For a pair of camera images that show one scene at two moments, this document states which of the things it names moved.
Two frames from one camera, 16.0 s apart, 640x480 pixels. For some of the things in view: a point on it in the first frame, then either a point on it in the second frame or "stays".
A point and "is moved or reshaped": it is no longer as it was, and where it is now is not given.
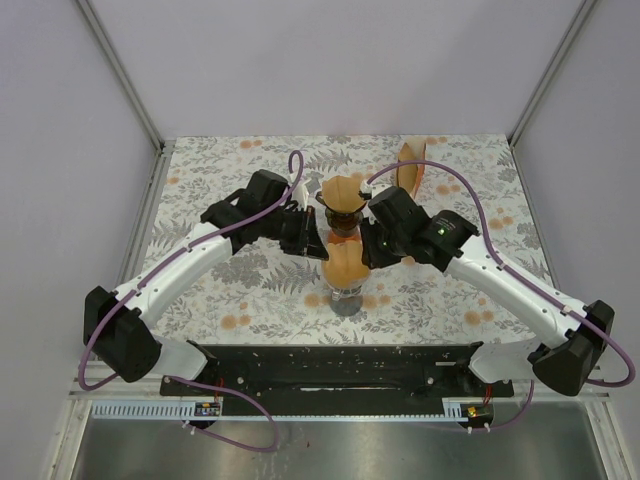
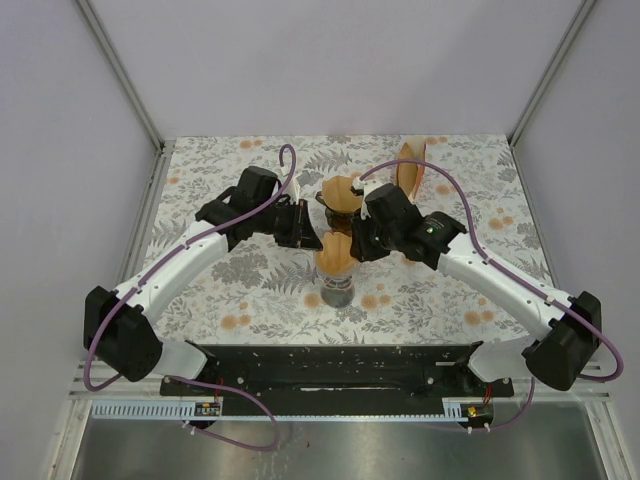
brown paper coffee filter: [342, 193] stays
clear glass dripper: [339, 293] to [335, 268]
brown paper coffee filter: [344, 267] is moved or reshaped
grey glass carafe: [348, 306] to [337, 297]
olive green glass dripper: [340, 221] stays
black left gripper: [308, 242] stays
